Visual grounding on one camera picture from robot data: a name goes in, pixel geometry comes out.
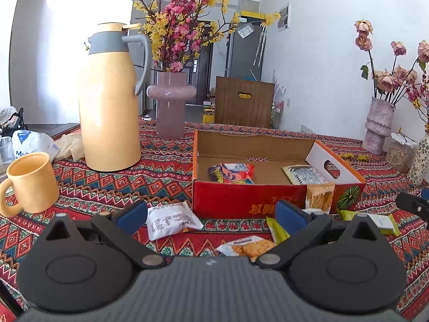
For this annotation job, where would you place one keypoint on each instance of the white plastic bag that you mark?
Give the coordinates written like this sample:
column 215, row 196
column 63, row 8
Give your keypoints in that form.
column 30, row 142

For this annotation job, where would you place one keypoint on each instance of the textured pink vase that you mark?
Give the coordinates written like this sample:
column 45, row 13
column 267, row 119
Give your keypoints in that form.
column 377, row 124

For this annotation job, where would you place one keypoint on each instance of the yellow carton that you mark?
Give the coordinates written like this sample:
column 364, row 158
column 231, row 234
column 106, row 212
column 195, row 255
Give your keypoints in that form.
column 208, row 115

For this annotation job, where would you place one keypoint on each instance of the fallen yellow blossoms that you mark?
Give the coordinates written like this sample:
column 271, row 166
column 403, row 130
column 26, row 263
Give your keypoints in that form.
column 348, row 157

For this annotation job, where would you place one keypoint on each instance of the red cardboard box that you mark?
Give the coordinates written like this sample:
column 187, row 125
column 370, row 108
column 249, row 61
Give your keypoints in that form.
column 228, row 201

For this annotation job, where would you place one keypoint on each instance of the pale dried grass bunch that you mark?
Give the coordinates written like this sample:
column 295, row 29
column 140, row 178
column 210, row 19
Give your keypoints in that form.
column 280, row 87

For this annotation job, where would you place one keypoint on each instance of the patterned red tablecloth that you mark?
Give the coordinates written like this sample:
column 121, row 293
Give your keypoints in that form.
column 100, row 187

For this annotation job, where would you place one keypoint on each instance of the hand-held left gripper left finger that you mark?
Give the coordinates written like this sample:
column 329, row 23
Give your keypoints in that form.
column 132, row 216

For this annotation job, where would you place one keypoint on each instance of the clear folded umbrella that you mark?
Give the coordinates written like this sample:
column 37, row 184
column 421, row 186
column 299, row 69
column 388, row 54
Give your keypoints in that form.
column 259, row 47

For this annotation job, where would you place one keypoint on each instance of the dark brown door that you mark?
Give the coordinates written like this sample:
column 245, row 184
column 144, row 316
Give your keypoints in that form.
column 201, row 84

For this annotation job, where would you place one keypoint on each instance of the floral ceramic vase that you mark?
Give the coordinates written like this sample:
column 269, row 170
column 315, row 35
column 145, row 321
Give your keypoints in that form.
column 420, row 161

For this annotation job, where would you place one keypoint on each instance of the pink and yellow blossom branches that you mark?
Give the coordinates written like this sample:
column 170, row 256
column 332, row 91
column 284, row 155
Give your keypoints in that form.
column 174, row 23

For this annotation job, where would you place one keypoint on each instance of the colourful snack packet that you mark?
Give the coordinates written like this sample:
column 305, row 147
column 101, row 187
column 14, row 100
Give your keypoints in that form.
column 234, row 172

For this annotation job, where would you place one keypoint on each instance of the white box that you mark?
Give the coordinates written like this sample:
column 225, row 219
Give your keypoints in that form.
column 250, row 2

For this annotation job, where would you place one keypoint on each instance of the yellow thermos jug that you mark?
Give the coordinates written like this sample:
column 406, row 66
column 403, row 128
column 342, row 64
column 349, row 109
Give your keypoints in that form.
column 107, row 114

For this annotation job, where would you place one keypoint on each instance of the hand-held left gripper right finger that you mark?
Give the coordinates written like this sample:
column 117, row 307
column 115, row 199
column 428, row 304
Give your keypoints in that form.
column 288, row 216

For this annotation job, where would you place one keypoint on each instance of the small blossom sprigs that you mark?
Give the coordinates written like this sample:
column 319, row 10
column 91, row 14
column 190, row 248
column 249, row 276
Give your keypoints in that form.
column 415, row 102

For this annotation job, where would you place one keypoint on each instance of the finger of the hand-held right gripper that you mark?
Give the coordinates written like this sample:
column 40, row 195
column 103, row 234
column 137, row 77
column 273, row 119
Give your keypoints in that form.
column 410, row 203

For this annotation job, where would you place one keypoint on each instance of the dried pink roses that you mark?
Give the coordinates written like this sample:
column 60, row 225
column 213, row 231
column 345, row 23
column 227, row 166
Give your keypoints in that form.
column 385, row 82

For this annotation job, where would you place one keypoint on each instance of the grey refrigerator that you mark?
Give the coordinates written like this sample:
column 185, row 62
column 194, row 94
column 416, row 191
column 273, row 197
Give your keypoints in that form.
column 241, row 57

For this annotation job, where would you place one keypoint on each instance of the small storage rack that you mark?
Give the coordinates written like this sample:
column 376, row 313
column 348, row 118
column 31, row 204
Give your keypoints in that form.
column 278, row 114

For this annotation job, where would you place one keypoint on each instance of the black metal frame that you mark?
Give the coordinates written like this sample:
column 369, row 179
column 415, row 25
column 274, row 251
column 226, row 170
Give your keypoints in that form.
column 16, row 119

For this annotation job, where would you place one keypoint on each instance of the glass jar with grains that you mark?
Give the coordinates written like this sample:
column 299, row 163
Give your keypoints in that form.
column 398, row 156

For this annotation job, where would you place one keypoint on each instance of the pink glass vase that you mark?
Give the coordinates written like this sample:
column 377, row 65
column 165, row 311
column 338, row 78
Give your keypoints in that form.
column 171, row 107

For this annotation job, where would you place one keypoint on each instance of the beige cloth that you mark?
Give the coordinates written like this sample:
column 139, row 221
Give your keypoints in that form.
column 70, row 147

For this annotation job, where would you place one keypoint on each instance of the white snack packet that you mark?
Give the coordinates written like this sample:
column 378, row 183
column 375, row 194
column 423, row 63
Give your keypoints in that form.
column 171, row 221

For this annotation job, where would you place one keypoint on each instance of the paper label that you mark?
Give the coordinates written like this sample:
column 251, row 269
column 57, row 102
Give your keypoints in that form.
column 245, row 32

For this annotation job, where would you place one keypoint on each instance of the brown wooden chair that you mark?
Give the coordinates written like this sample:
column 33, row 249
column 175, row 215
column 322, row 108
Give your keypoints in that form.
column 234, row 110

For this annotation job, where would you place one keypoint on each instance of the yellow box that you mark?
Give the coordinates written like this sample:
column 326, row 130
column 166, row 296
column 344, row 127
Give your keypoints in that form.
column 253, row 15

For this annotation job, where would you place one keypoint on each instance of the yellow mug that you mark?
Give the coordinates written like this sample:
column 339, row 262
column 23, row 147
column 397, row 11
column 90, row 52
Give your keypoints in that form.
column 33, row 184

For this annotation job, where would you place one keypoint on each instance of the clear glass cup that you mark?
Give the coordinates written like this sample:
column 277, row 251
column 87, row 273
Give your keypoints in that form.
column 6, row 154

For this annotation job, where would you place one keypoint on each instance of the beige grey snack packet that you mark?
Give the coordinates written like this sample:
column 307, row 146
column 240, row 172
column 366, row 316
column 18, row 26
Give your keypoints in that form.
column 303, row 174

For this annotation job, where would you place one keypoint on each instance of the cracker snack packet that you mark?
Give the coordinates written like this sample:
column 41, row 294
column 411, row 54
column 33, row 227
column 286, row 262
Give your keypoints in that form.
column 248, row 246
column 320, row 196

